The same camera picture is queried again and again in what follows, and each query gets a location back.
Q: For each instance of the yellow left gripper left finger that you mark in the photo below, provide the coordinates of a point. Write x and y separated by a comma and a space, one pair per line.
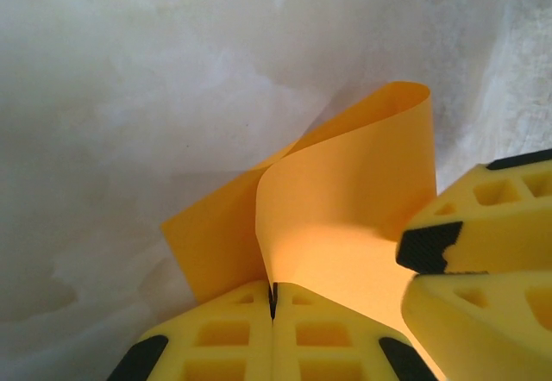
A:
224, 333

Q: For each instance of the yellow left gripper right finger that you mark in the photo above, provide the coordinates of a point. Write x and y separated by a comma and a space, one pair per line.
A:
323, 333

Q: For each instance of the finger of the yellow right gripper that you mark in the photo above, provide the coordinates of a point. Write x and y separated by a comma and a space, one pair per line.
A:
483, 333
496, 234

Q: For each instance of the orange paper sheet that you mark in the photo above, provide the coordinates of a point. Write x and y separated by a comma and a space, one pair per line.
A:
345, 191

